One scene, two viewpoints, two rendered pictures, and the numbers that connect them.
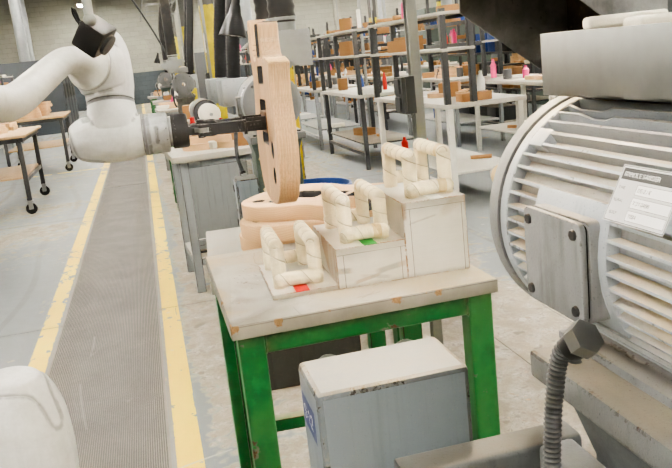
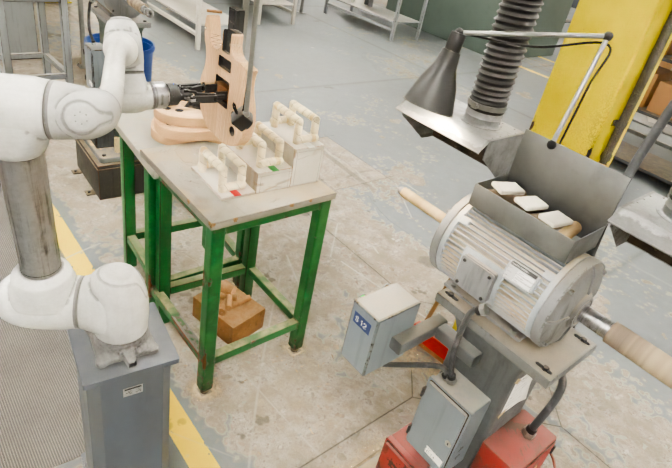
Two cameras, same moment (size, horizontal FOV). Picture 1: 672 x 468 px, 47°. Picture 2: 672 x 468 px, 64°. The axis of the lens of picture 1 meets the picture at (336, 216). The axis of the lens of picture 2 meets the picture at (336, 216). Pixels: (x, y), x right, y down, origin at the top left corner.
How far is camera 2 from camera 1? 0.91 m
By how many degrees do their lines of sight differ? 36
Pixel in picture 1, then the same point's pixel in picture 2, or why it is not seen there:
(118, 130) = (139, 96)
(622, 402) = (481, 322)
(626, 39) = (521, 215)
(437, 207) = (311, 151)
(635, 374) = not seen: hidden behind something
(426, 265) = (299, 180)
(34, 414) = (139, 293)
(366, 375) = (388, 308)
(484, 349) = (322, 225)
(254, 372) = (217, 245)
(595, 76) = (501, 216)
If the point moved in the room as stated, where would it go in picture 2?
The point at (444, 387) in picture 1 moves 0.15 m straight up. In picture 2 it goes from (413, 310) to (428, 265)
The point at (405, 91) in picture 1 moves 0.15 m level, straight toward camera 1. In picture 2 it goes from (238, 20) to (244, 27)
